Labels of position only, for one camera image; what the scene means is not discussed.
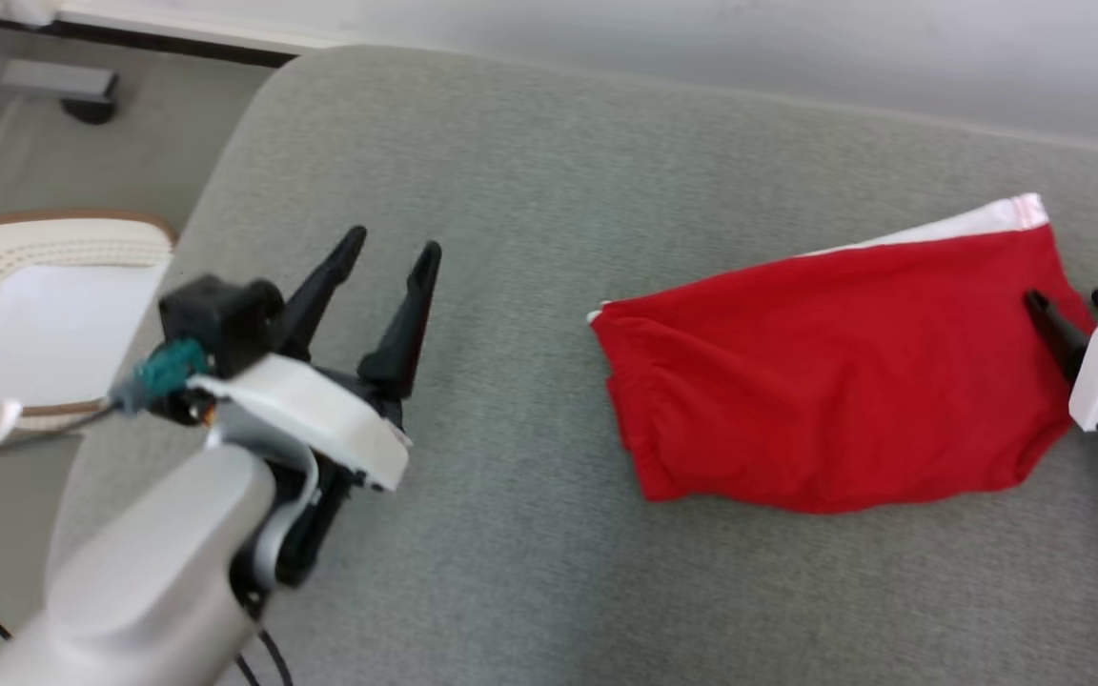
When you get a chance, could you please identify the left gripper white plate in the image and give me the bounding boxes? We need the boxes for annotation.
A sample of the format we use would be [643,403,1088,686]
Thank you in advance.
[189,226,443,586]

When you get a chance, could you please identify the red Bulls shorts white hems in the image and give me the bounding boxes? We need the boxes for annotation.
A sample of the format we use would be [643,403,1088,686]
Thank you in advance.
[587,192,1098,516]

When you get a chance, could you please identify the white laundry basket brown rim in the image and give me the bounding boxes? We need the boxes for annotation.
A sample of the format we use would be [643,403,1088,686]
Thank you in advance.
[0,211,177,432]

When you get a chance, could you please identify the dark baseboard strip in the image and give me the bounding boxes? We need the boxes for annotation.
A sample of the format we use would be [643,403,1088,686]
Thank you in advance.
[0,13,300,70]

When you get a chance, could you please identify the grey metal stand base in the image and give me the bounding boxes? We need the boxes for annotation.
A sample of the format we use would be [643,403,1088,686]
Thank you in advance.
[0,0,123,127]

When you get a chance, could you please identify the teal cable connector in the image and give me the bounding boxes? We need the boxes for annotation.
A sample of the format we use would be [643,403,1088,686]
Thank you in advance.
[109,337,214,416]

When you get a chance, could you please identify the black camera cable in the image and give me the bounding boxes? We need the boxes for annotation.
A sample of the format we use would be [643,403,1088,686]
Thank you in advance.
[0,402,123,460]

